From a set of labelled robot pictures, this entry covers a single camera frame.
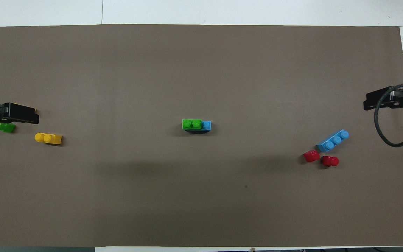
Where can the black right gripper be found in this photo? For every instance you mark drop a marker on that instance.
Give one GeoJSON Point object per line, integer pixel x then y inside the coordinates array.
{"type": "Point", "coordinates": [369, 101]}

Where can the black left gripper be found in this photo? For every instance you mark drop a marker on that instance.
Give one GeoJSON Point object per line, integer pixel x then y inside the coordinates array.
{"type": "Point", "coordinates": [19, 113]}

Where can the blue three-stud block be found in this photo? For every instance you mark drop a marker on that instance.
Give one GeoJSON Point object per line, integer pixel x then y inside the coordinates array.
{"type": "Point", "coordinates": [206, 125]}
{"type": "Point", "coordinates": [332, 140]}

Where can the green two-stud block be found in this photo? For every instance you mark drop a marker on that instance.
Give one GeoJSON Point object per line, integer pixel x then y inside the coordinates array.
{"type": "Point", "coordinates": [191, 124]}
{"type": "Point", "coordinates": [7, 128]}

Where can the yellow two-stud block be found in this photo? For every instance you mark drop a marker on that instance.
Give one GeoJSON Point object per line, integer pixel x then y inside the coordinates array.
{"type": "Point", "coordinates": [48, 138]}
{"type": "Point", "coordinates": [35, 111]}

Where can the red single-stud block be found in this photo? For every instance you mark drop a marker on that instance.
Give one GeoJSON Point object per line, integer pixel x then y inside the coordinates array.
{"type": "Point", "coordinates": [311, 156]}
{"type": "Point", "coordinates": [330, 161]}

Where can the brown table mat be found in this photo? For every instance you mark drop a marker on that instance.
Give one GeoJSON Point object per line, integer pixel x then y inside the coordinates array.
{"type": "Point", "coordinates": [201, 70]}

